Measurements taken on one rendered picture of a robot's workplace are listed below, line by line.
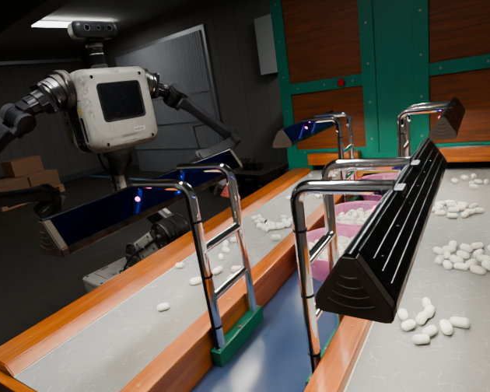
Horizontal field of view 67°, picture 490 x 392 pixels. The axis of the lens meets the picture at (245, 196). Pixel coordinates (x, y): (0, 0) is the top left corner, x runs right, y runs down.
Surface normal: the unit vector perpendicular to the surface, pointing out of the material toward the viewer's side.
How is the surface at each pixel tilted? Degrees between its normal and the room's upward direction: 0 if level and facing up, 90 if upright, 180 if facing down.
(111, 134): 90
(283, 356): 0
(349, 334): 0
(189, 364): 90
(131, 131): 90
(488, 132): 90
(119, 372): 0
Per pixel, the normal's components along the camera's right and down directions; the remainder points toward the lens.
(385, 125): -0.52, 0.31
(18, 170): 0.84, 0.03
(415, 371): -0.14, -0.95
